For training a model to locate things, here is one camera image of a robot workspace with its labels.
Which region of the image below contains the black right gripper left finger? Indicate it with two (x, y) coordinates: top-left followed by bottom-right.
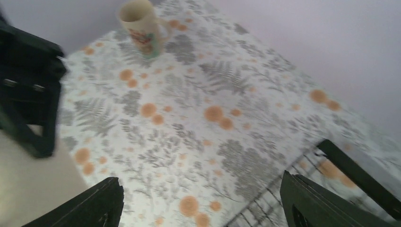
(23, 177), (124, 227)

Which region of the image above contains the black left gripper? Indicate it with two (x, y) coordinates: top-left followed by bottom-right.
(0, 14), (67, 158)

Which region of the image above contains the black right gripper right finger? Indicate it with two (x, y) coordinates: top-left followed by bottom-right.
(280, 171), (392, 227)

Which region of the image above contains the tall floral cream mug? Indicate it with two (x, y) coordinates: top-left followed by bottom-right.
(117, 0), (173, 59)

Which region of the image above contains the short cream mug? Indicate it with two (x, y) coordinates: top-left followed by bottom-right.
(0, 131), (88, 227)

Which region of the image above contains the floral patterned table mat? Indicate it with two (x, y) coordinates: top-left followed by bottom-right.
(59, 0), (400, 227)

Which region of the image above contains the black wire dish rack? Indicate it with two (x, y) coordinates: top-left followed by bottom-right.
(224, 139), (401, 227)

